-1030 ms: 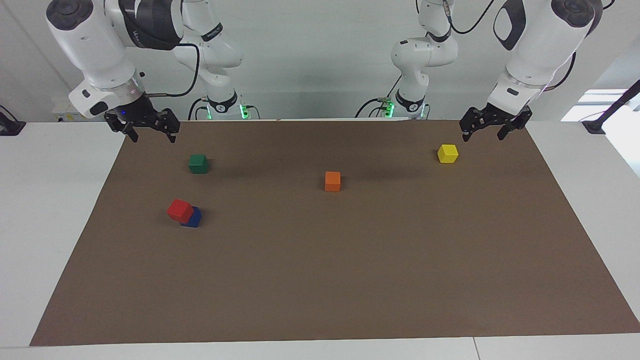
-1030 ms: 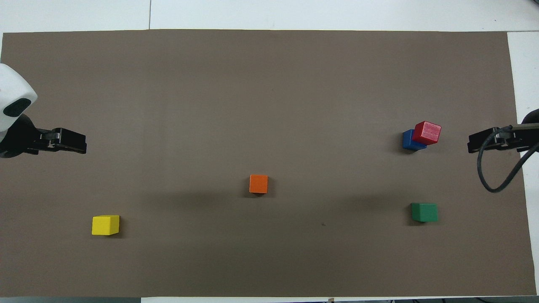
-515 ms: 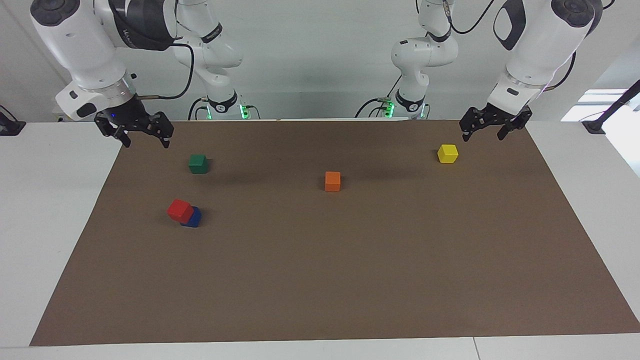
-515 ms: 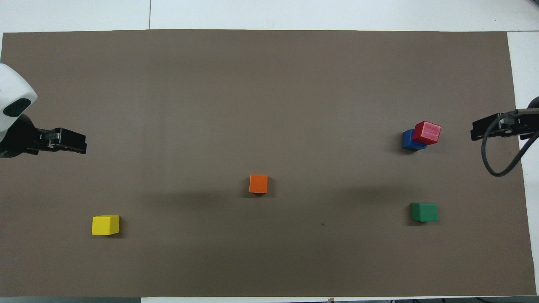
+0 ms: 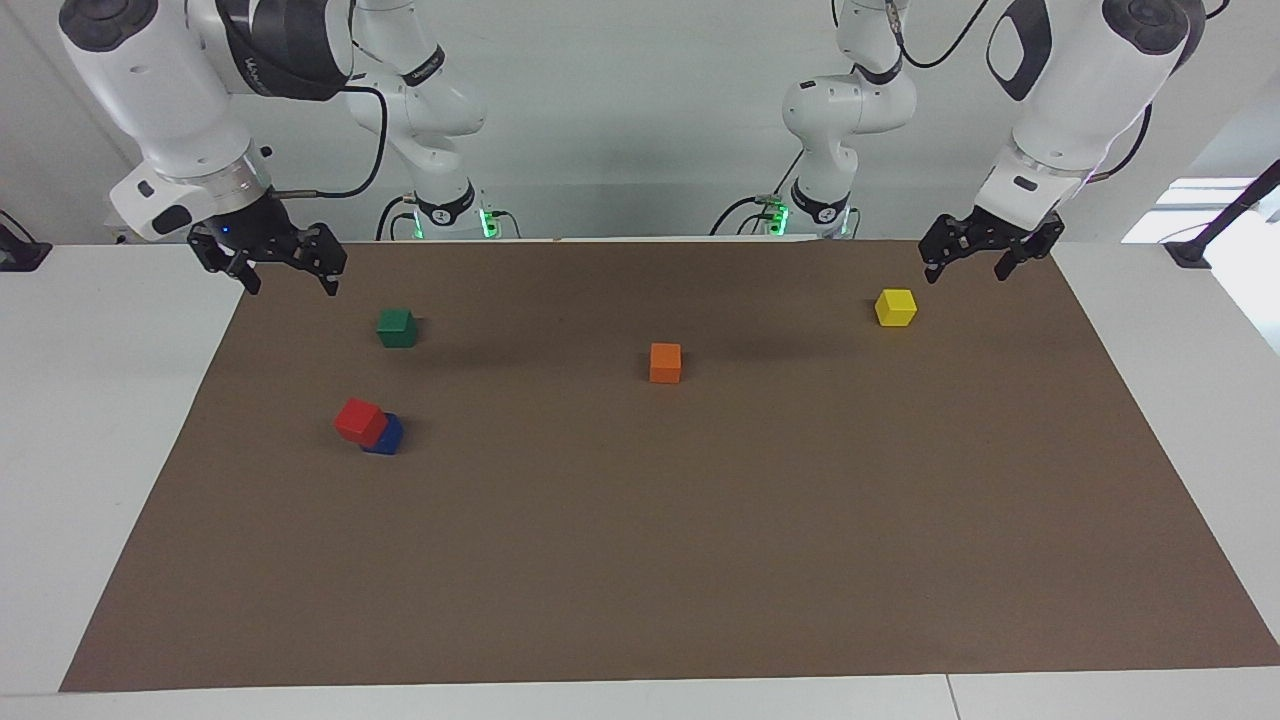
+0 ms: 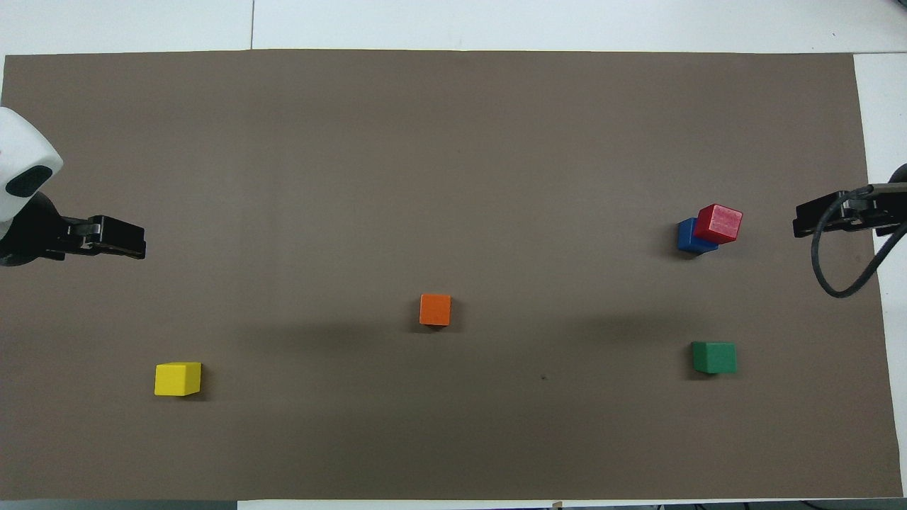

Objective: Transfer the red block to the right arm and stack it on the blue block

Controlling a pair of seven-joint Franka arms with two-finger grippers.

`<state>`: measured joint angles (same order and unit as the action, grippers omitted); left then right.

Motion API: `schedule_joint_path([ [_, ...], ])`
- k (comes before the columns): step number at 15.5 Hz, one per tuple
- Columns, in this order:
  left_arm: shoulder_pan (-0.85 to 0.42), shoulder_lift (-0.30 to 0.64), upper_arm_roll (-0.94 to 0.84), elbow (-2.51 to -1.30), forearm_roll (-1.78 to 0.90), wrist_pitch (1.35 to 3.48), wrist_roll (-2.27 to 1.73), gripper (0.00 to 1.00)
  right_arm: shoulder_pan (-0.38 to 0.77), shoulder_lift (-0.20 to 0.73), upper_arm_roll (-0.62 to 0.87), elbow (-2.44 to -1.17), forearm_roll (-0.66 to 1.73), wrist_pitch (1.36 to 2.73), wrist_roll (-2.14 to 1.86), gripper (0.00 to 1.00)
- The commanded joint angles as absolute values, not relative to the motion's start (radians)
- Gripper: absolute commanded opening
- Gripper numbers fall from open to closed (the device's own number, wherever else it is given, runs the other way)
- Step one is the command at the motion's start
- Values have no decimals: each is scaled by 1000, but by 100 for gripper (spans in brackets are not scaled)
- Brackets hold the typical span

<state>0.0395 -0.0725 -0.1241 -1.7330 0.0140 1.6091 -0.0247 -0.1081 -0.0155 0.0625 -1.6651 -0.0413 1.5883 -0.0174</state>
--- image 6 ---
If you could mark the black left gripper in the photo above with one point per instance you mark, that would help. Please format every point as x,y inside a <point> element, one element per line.
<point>32,234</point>

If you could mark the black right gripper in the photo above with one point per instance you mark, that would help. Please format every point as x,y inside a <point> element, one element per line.
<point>879,205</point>

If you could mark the red wooden block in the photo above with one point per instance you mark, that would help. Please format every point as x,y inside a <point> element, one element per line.
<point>718,224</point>

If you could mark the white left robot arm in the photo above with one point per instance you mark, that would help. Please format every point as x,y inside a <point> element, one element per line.
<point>21,152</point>

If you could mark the yellow wooden block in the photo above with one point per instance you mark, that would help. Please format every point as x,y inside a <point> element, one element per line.
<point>177,379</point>

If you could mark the blue wooden block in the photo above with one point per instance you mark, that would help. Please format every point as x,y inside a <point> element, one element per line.
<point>687,237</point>

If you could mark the green wooden block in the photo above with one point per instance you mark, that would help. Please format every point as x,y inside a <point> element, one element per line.
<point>714,357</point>

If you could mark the orange wooden block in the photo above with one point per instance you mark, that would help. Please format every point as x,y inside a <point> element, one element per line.
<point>435,309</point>

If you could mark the brown table mat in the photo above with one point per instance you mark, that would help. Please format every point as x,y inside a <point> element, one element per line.
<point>453,177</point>

